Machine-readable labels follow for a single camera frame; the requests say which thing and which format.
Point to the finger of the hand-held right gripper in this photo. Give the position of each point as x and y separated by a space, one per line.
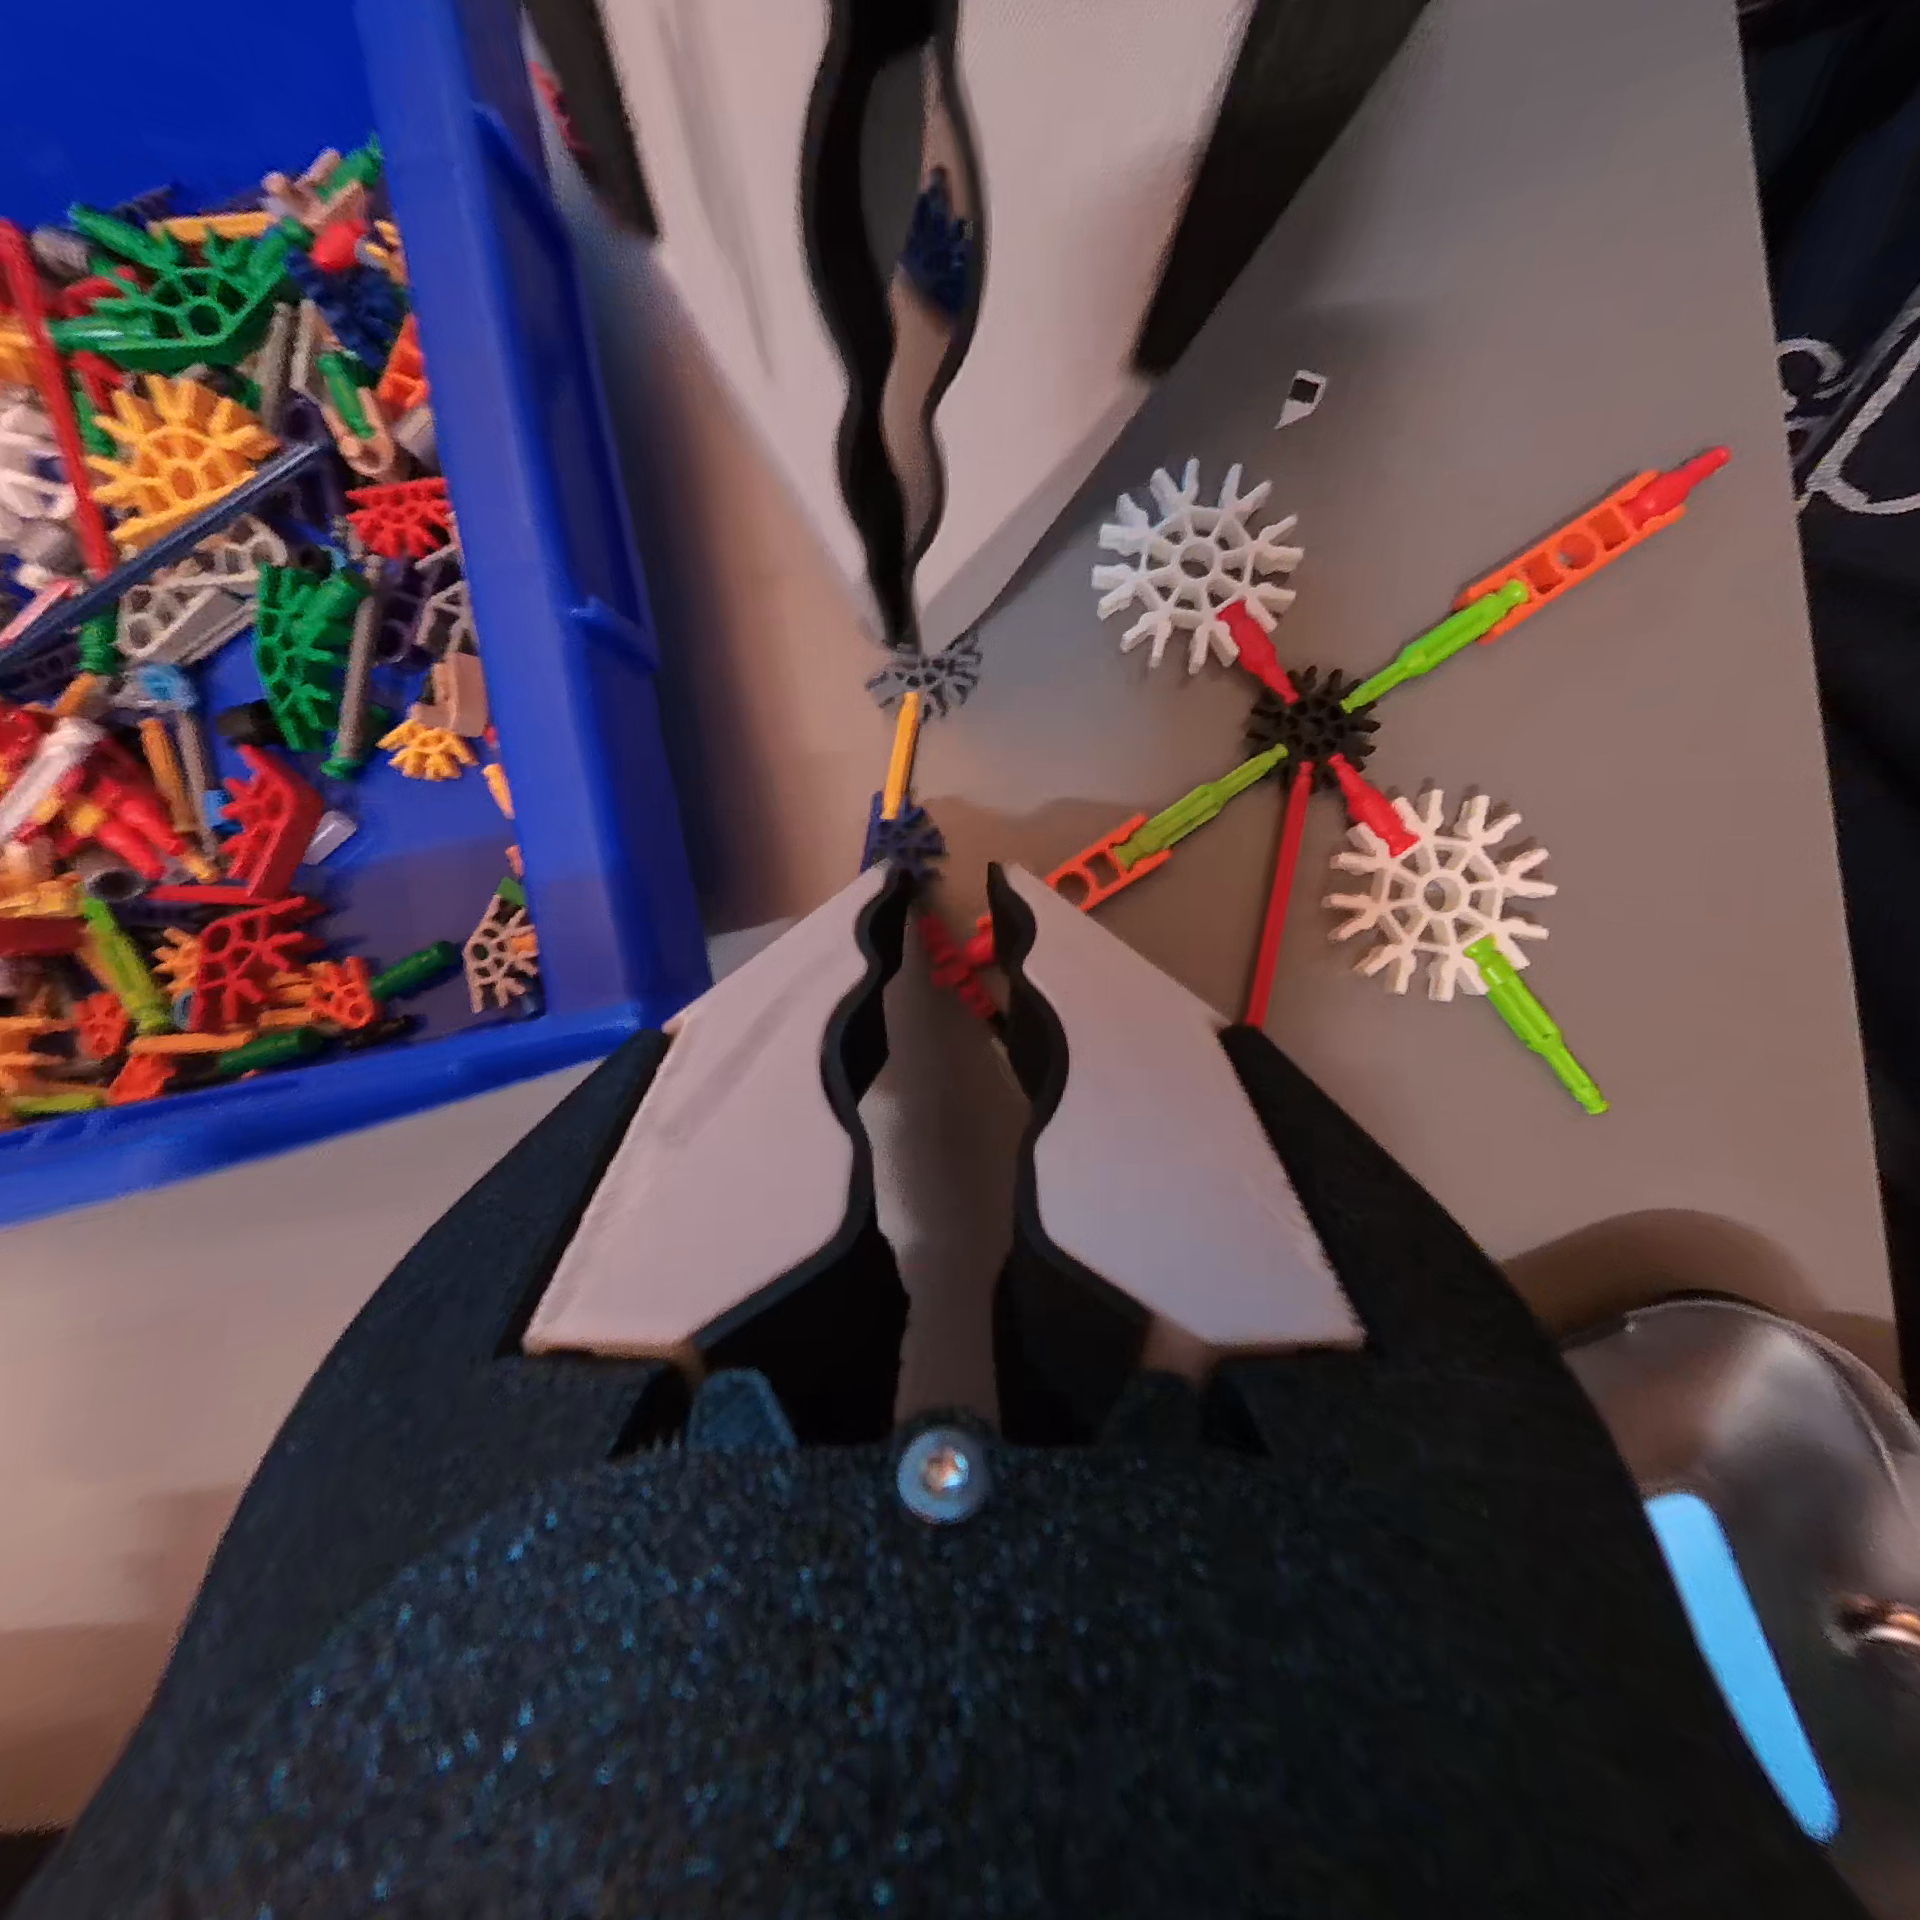
721 195
1110 195

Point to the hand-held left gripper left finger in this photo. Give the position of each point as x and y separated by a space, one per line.
704 1184

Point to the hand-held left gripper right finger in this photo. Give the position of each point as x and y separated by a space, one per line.
1184 1184

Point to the red connector with black rod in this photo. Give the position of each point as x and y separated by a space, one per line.
961 971

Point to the blue plastic bin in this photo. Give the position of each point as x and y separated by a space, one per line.
495 451

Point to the blue toy connector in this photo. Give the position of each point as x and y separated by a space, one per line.
902 843
938 253

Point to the yellow toy rod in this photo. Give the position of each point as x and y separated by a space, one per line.
902 768

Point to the toy rod and connector assembly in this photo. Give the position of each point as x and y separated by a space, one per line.
1312 728

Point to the dark grey toy connector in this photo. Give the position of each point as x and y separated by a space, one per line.
924 678

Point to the pile of colourful toy pieces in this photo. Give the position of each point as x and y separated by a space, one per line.
195 600

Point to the small white paper scrap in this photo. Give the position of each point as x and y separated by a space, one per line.
1303 398

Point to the shiny metal fitting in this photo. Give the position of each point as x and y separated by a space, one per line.
1771 1425

